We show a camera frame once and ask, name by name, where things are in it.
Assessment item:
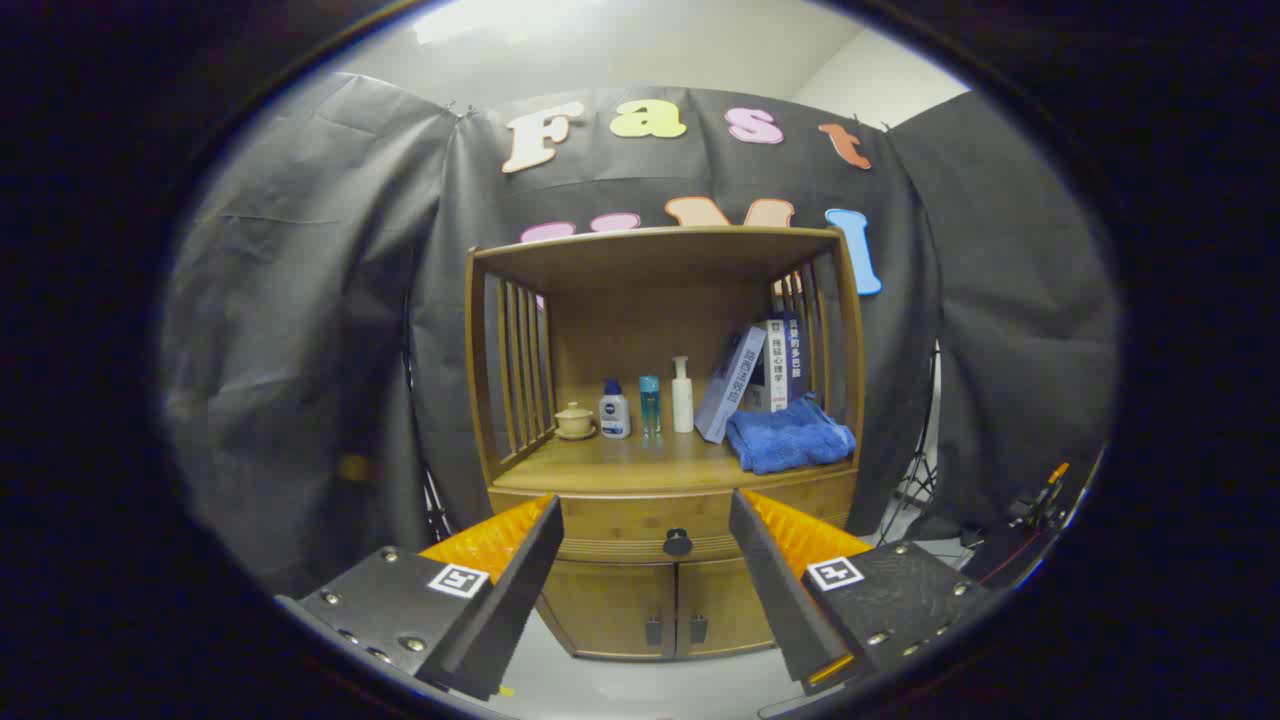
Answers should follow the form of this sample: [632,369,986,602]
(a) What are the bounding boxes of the wooden cabinet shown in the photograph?
[465,225,867,663]

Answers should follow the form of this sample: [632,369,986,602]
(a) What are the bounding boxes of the black light stand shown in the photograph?
[880,340,946,546]

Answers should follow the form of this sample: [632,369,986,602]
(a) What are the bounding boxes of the white book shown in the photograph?
[745,320,791,413]

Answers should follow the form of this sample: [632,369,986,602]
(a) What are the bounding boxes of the black equipment with orange part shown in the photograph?
[960,460,1101,591]

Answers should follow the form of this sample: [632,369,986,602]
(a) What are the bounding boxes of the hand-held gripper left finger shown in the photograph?
[275,493,565,701]

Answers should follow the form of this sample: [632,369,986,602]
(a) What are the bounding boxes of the white pump bottle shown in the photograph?
[671,355,695,434]

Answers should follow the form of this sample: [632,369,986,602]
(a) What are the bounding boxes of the wooden countertop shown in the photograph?
[497,425,856,493]

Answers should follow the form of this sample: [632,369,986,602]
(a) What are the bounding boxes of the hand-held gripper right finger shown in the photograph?
[729,488,1001,696]

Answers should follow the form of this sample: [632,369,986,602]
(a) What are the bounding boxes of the blue towel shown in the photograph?
[725,395,857,475]

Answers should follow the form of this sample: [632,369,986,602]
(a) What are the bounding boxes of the pale purple book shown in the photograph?
[694,325,768,444]

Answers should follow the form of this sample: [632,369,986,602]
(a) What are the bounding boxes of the wooden drawer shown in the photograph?
[488,468,859,564]

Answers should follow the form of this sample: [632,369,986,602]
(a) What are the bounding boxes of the dark blue book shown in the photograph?
[768,311,809,404]

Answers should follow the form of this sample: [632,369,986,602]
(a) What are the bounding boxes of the wooden cabinet door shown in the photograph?
[677,557,782,659]
[538,560,678,662]

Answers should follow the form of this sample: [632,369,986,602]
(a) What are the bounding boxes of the white bottle with blue cap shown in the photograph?
[598,379,632,440]

